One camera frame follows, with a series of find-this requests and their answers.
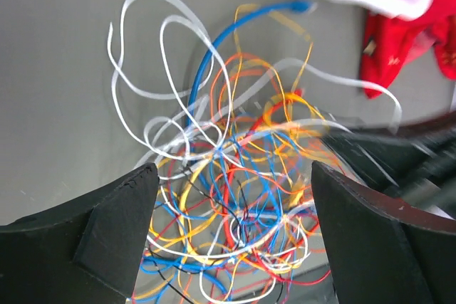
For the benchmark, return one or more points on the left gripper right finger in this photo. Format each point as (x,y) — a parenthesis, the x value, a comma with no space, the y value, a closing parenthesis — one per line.
(380,249)

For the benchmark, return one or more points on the red patterned pillow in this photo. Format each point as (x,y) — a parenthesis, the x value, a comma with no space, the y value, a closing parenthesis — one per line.
(391,43)

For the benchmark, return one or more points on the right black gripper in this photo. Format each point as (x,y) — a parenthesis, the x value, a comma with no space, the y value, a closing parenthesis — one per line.
(383,160)

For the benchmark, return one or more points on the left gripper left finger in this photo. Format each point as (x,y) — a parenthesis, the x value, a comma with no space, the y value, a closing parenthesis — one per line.
(86,250)

